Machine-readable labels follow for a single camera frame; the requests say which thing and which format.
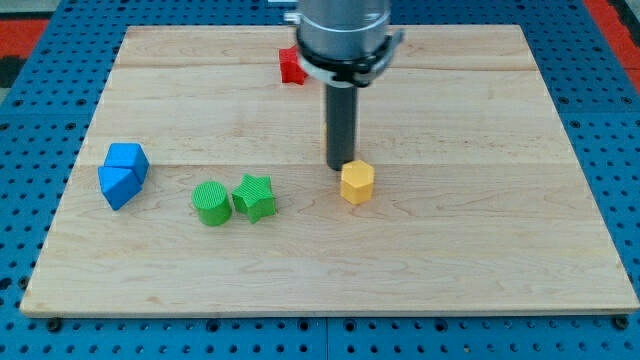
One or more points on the green cylinder block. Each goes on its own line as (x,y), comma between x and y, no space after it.
(210,199)

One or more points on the blue triangular block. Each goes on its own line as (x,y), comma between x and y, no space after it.
(118,185)

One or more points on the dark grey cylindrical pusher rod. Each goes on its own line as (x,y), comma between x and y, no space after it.
(341,117)

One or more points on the yellow hexagon block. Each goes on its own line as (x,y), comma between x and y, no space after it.
(357,181)

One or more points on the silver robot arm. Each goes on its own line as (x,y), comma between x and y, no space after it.
(346,44)

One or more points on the red star block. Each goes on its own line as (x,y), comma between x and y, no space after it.
(290,68)

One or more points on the green star block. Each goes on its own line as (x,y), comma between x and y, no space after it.
(254,197)

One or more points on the wooden board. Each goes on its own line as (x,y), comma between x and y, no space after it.
(479,208)

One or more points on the blue cube block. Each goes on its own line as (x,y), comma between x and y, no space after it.
(128,156)

